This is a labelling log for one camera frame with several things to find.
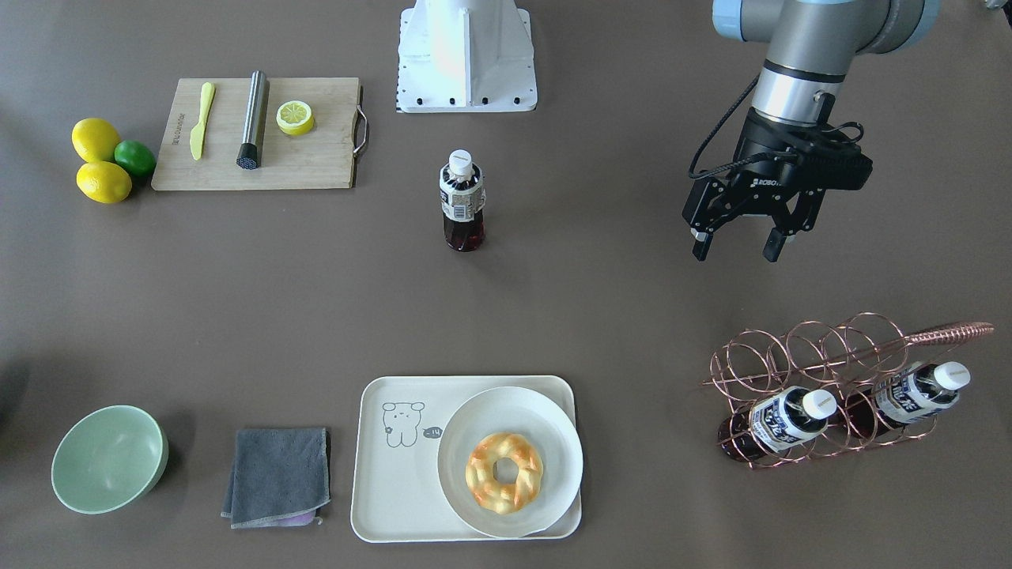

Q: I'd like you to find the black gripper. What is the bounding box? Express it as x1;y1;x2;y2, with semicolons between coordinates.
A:
682;109;874;262

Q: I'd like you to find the tea bottle carried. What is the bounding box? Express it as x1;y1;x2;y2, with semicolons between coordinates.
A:
440;149;485;252

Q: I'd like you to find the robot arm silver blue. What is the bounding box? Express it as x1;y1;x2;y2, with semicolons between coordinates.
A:
682;1;941;262

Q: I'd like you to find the tea bottle front rack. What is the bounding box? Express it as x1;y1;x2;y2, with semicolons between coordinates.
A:
718;386;838;462

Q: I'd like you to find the tea bottle rack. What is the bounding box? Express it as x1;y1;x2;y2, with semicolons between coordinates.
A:
718;386;838;462
844;361;972;439

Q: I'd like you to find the tea bottle back rack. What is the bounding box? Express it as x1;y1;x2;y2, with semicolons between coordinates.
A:
844;361;972;439

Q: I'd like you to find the cream rabbit tray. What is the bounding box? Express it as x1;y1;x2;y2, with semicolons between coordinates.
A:
350;375;584;543

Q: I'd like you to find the white round plate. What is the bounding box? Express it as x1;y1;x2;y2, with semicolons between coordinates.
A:
437;386;584;539

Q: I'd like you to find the glazed twisted donut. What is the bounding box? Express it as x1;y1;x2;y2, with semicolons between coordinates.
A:
465;431;545;515

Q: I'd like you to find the bamboo cutting board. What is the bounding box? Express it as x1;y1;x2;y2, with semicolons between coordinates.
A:
151;76;361;191

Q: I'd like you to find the half lemon slice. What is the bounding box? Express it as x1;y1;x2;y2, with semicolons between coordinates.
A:
275;100;315;137

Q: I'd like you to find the steel muddler black tip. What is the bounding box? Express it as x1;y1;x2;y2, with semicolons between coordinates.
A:
236;70;269;170

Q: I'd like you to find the grey folded cloth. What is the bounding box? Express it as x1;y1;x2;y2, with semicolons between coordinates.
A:
221;426;331;529

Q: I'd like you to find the yellow plastic knife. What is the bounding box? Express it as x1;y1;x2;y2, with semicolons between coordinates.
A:
189;81;217;161

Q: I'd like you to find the green lime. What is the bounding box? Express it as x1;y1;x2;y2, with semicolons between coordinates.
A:
113;140;157;178

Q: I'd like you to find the yellow lemon near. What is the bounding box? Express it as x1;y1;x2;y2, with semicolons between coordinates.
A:
76;161;133;204

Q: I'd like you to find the yellow lemon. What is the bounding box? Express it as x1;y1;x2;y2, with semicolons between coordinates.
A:
71;118;122;163
76;161;133;204

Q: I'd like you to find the yellow lemon far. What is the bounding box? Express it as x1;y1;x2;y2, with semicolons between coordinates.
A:
71;118;122;163

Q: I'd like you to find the mint green bowl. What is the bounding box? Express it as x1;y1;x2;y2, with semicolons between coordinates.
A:
51;405;169;515

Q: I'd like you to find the copper wire bottle rack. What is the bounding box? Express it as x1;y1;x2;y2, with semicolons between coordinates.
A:
708;312;996;469

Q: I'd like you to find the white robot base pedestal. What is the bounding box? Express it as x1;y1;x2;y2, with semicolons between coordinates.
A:
395;1;538;113

